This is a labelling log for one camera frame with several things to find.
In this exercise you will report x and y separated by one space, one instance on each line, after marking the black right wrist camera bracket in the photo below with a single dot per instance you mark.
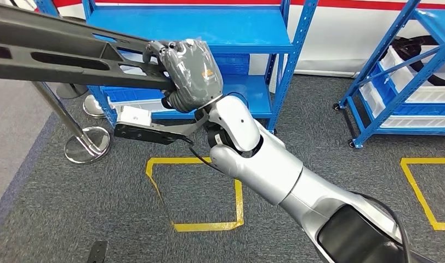
146 135

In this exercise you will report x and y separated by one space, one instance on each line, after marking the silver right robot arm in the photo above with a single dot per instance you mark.
273 170

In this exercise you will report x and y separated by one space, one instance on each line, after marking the yellow floor tape square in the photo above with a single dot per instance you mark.
204 227
425 160

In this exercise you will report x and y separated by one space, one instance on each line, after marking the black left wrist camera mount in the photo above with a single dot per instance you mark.
97 252

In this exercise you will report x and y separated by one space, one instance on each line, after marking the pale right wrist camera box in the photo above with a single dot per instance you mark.
133 116

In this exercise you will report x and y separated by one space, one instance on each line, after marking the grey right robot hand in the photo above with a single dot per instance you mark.
193 76

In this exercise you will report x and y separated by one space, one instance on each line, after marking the black car wheel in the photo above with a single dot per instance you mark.
411 43

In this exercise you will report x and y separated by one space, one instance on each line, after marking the blue ribbed plastic crate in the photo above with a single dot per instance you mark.
233 63

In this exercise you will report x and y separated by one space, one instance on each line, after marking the chrome stanchion with chrome base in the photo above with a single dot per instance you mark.
93 109
88 147

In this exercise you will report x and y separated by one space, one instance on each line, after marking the long black plastic part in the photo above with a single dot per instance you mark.
81 76

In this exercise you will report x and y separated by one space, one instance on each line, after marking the white car with red stripe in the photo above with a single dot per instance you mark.
335 40

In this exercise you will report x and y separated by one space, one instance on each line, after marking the blue metal shelf rack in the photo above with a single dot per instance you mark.
208 25

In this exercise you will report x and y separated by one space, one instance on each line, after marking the blue cross-braced shelf rack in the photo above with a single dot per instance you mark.
391 107

